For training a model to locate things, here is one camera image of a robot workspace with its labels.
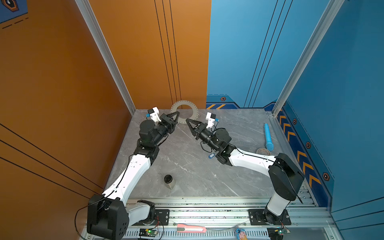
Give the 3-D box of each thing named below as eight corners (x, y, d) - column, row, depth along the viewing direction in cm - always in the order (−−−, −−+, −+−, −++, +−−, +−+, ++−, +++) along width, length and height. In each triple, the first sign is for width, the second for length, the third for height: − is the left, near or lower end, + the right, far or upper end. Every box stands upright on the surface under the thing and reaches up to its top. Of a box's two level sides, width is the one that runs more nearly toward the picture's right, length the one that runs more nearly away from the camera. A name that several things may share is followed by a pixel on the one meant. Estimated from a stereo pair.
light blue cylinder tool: (265, 151, 100) (268, 147, 97) (264, 126, 114) (266, 123, 111) (271, 152, 100) (274, 148, 96) (269, 127, 113) (271, 123, 110)
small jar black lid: (166, 189, 84) (163, 183, 76) (167, 181, 87) (164, 174, 79) (174, 189, 84) (172, 183, 76) (175, 181, 87) (172, 174, 79)
